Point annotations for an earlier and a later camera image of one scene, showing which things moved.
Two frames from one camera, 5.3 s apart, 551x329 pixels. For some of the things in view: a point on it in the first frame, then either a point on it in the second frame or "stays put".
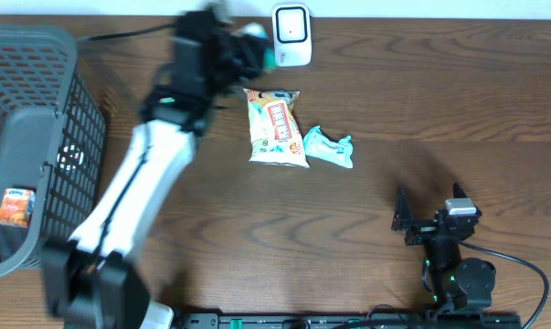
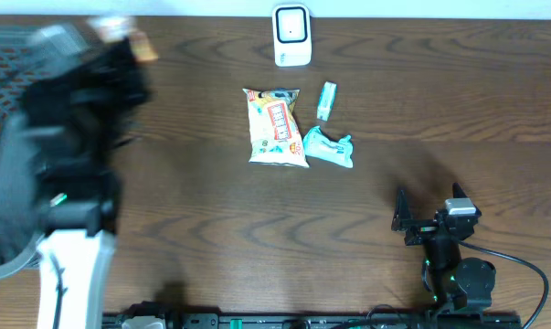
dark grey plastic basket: (43, 132) stays put
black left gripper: (240, 50) → (115, 73)
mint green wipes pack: (317, 145) stays put
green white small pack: (269, 50) → (327, 100)
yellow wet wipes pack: (276, 134) stays put
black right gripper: (404, 219) stays put
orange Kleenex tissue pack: (15, 207) → (143, 48)
